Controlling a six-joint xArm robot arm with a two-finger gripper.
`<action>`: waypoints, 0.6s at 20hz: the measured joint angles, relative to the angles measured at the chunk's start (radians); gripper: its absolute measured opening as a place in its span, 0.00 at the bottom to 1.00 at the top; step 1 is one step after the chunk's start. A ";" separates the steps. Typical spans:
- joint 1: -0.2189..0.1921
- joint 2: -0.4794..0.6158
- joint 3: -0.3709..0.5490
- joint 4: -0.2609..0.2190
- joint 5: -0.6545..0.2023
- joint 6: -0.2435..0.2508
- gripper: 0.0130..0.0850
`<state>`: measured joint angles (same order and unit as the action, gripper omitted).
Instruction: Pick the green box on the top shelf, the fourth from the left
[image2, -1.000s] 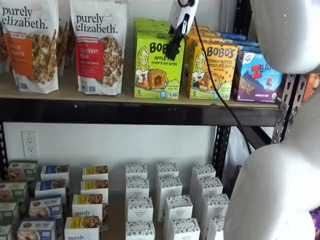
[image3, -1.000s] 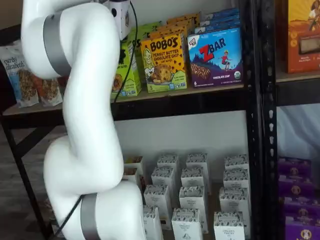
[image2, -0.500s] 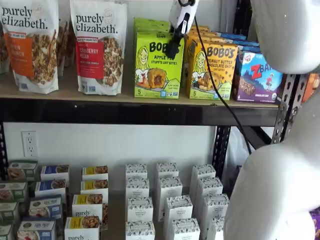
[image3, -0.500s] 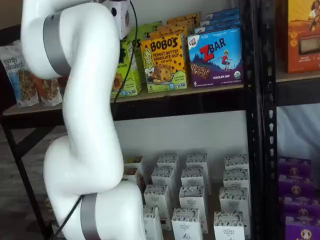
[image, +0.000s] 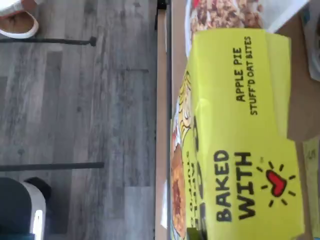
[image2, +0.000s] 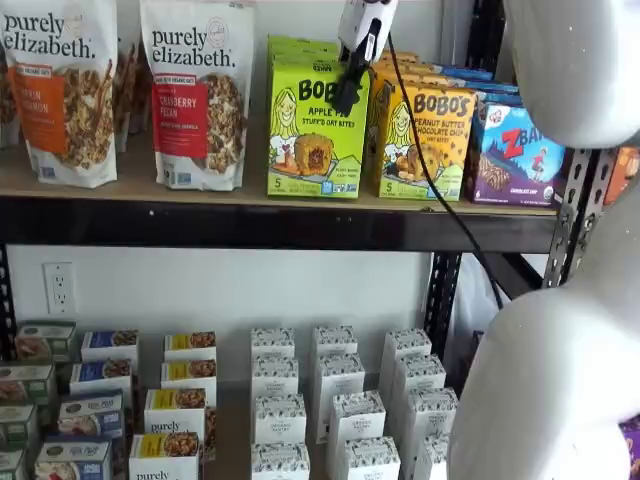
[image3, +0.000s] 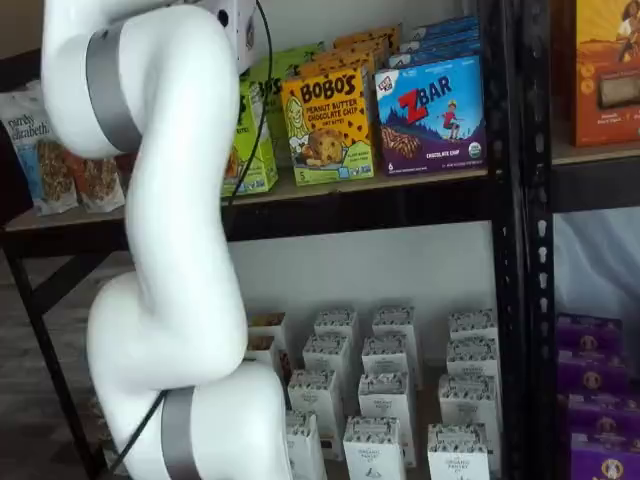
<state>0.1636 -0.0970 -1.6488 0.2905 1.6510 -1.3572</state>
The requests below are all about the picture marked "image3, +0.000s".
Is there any orange-label purely elizabeth bag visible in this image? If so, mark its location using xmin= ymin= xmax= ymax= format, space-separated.
xmin=63 ymin=149 xmax=127 ymax=212

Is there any black metal shelf frame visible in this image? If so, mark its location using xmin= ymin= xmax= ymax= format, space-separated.
xmin=522 ymin=0 xmax=640 ymax=480
xmin=0 ymin=0 xmax=526 ymax=480

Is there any blue purple ZBar box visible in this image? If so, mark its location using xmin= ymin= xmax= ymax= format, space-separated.
xmin=374 ymin=54 xmax=488 ymax=177
xmin=387 ymin=47 xmax=481 ymax=69
xmin=412 ymin=14 xmax=480 ymax=39
xmin=399 ymin=32 xmax=480 ymax=54

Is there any tall orange snack box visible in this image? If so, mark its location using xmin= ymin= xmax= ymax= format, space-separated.
xmin=574 ymin=0 xmax=640 ymax=148

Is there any white floral print box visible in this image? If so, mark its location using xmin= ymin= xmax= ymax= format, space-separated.
xmin=358 ymin=372 xmax=411 ymax=426
xmin=360 ymin=337 xmax=410 ymax=381
xmin=372 ymin=305 xmax=419 ymax=389
xmin=302 ymin=335 xmax=351 ymax=381
xmin=448 ymin=309 xmax=499 ymax=346
xmin=284 ymin=410 xmax=327 ymax=480
xmin=446 ymin=339 xmax=501 ymax=381
xmin=287 ymin=370 xmax=339 ymax=426
xmin=343 ymin=415 xmax=416 ymax=480
xmin=313 ymin=309 xmax=360 ymax=346
xmin=438 ymin=374 xmax=497 ymax=431
xmin=427 ymin=423 xmax=490 ymax=480

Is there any blue-label purely elizabeth bag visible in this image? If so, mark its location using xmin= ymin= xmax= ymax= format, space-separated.
xmin=2 ymin=92 xmax=67 ymax=217

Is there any translucent white plastic bag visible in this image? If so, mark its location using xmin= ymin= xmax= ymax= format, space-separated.
xmin=553 ymin=209 xmax=640 ymax=314

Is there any purple snack box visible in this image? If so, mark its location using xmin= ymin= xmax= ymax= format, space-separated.
xmin=567 ymin=392 xmax=640 ymax=439
xmin=556 ymin=349 xmax=630 ymax=396
xmin=556 ymin=313 xmax=625 ymax=354
xmin=569 ymin=432 xmax=640 ymax=480

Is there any wooden shelf board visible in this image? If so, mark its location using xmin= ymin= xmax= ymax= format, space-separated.
xmin=0 ymin=167 xmax=491 ymax=234
xmin=552 ymin=141 xmax=640 ymax=167
xmin=244 ymin=319 xmax=501 ymax=480

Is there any yellow Bobo's peanut butter box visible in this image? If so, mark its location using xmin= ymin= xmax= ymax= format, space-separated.
xmin=332 ymin=23 xmax=404 ymax=54
xmin=281 ymin=67 xmax=376 ymax=187
xmin=298 ymin=44 xmax=384 ymax=81

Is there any yellow-label granola box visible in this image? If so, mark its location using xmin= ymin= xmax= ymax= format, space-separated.
xmin=243 ymin=334 xmax=279 ymax=369
xmin=248 ymin=312 xmax=289 ymax=346

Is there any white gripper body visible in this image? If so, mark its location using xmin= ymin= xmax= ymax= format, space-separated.
xmin=202 ymin=0 xmax=261 ymax=76

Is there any green Bobo's apple pie box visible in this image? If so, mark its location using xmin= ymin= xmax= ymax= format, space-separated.
xmin=248 ymin=62 xmax=289 ymax=151
xmin=222 ymin=79 xmax=280 ymax=197
xmin=272 ymin=42 xmax=326 ymax=84

